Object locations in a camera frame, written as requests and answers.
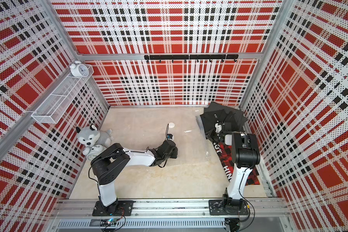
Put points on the husky plush toy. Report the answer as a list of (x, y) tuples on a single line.
[(89, 136)]

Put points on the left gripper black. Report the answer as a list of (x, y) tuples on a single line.
[(175, 152)]

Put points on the aluminium mounting rail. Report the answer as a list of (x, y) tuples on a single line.
[(171, 208)]

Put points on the white alarm clock on shelf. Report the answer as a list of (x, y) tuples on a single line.
[(78, 69)]

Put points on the black hook rail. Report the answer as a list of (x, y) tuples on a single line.
[(191, 57)]

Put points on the white alarm clock on table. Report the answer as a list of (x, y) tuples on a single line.
[(92, 152)]

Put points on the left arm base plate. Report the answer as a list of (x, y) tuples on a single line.
[(116, 208)]

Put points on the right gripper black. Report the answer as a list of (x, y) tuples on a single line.
[(210, 136)]

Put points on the clear vacuum bag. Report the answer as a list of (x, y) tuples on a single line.
[(195, 146)]

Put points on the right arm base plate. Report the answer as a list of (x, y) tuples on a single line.
[(218, 208)]

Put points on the white wire shelf basket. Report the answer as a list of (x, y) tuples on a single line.
[(56, 103)]

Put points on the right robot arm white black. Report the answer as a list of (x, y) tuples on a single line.
[(245, 157)]

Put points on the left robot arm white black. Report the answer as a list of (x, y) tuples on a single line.
[(109, 164)]

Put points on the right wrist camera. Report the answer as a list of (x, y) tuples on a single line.
[(219, 127)]

